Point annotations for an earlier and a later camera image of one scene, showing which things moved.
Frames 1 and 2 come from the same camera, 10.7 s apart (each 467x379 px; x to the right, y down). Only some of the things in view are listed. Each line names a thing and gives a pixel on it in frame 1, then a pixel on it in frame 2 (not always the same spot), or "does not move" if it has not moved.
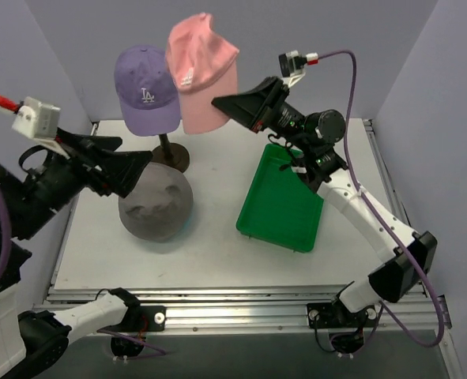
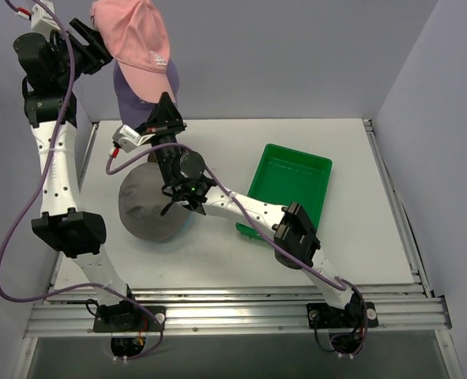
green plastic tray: x=280 y=208 does not move
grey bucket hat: x=160 y=206 does not move
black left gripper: x=97 y=170 -> x=85 y=48
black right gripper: x=266 y=104 -> x=164 y=130
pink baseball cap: x=203 y=66 -> x=139 y=42
